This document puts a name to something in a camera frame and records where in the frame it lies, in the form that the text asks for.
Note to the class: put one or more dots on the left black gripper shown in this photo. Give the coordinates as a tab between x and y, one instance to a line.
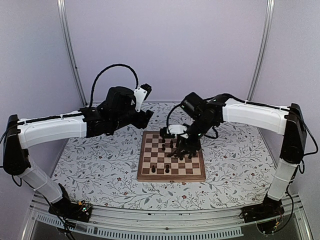
142	123

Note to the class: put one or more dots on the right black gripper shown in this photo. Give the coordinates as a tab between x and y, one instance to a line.
193	147

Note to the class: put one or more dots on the wooden chess board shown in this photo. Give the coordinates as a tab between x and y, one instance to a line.
190	169

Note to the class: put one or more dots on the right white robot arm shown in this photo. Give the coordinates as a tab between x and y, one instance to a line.
225	108

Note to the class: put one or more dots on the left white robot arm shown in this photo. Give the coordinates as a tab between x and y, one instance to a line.
21	134

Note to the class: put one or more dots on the fallen dark chess piece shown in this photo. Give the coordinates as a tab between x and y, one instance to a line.
172	155

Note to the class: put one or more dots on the floral patterned table mat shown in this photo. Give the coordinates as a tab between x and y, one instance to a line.
103	171

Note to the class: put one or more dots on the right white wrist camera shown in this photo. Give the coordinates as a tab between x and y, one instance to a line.
173	131

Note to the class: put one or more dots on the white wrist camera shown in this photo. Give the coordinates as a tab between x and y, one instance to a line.
173	131
141	93

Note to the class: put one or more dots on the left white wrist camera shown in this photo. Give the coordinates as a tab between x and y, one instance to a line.
141	93

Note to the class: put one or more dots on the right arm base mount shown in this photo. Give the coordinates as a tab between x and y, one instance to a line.
270	212

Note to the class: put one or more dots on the front aluminium rail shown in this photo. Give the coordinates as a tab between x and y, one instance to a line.
109	223

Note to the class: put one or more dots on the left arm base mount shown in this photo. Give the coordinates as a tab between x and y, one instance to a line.
79	211

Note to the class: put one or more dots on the left aluminium frame post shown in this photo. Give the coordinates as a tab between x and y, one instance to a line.
69	48

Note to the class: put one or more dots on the aluminium frame post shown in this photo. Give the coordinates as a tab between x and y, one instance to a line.
270	4
69	48

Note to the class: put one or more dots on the right aluminium frame post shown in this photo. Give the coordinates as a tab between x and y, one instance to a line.
270	4

